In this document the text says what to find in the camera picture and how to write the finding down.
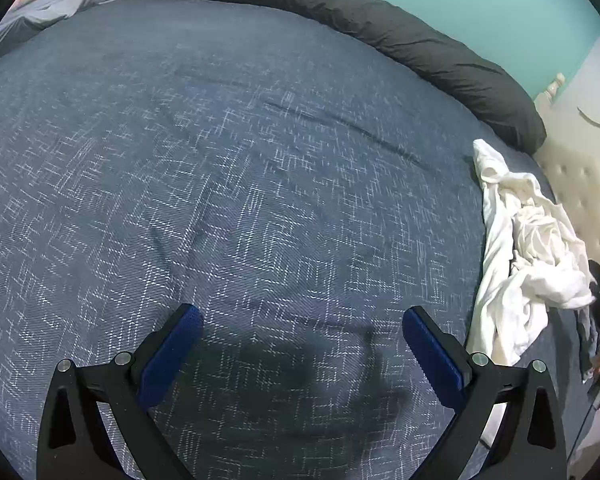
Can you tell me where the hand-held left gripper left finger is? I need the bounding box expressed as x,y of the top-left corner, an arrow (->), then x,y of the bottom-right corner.
37,302 -> 204,480

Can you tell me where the dark grey rolled duvet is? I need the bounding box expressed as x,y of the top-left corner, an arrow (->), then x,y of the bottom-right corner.
123,0 -> 548,156

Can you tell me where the white shirt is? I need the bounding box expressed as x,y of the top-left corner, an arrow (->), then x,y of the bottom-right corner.
465,138 -> 597,367

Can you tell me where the light blue striped shirt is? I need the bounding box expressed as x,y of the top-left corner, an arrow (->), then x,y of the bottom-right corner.
576,304 -> 599,382

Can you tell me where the black cable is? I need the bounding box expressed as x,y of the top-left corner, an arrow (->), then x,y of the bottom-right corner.
566,399 -> 600,465

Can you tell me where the light grey sheet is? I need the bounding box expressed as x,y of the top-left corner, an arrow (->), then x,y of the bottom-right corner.
0,0 -> 131,68

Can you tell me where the cream tufted headboard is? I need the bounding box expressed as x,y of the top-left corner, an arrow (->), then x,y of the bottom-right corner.
532,72 -> 600,271

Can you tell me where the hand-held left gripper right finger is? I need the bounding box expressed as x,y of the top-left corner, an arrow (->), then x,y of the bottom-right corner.
402,305 -> 568,480

